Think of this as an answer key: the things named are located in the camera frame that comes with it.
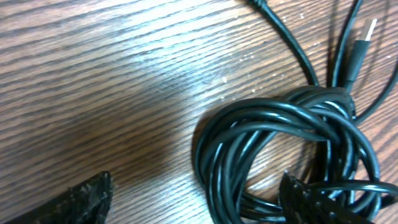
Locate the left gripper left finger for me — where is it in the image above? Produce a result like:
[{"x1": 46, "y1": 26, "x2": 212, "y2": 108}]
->
[{"x1": 6, "y1": 171, "x2": 113, "y2": 224}]

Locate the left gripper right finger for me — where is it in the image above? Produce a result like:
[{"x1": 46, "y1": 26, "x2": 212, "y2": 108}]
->
[{"x1": 279, "y1": 172, "x2": 369, "y2": 223}]

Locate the black cable bundle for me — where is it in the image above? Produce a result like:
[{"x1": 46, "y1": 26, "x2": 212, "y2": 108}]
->
[{"x1": 191, "y1": 0, "x2": 398, "y2": 224}]

